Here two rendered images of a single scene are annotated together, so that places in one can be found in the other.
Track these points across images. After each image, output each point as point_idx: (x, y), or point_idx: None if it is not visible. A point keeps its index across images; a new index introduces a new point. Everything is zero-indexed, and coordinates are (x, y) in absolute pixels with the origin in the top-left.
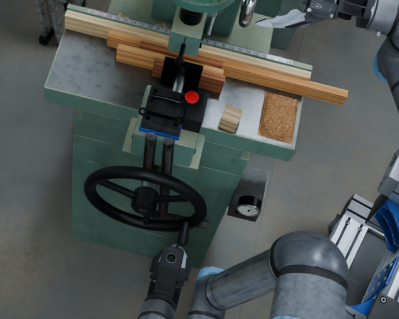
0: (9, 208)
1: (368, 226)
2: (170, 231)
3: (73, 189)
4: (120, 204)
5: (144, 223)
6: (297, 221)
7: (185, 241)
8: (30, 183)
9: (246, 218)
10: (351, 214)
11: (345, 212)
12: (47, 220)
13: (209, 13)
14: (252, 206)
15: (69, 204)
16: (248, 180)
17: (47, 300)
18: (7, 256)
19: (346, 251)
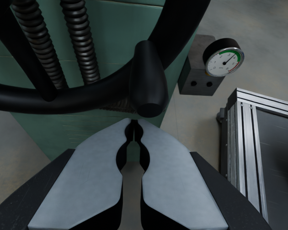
0: (0, 150)
1: (255, 105)
2: (109, 103)
3: (11, 113)
4: (64, 118)
5: (41, 96)
6: (197, 117)
7: (164, 90)
8: (18, 130)
9: (203, 91)
10: (241, 99)
11: (237, 99)
12: (31, 152)
13: None
14: (236, 49)
15: None
16: (197, 44)
17: None
18: None
19: (250, 123)
